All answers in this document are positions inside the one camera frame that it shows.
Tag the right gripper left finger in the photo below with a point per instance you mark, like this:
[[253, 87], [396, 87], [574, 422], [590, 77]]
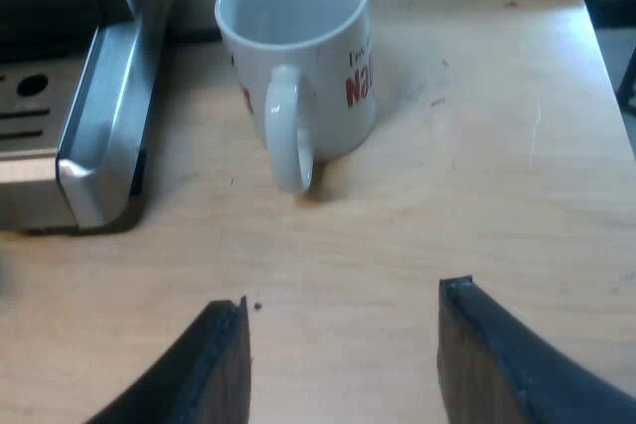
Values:
[[208, 369]]

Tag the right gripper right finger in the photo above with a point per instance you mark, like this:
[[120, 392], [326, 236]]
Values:
[[522, 369]]

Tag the steel espresso machine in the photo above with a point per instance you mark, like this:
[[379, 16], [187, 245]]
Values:
[[107, 96]]

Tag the white mug with red and black print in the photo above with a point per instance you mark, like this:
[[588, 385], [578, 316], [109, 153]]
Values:
[[318, 111]]

